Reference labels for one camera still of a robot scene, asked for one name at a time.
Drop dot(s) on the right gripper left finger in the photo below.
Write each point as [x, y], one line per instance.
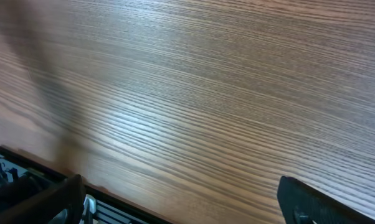
[42, 207]

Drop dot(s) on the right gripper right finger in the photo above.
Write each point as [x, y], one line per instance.
[302, 204]

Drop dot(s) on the right white rail clip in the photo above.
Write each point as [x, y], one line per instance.
[90, 209]

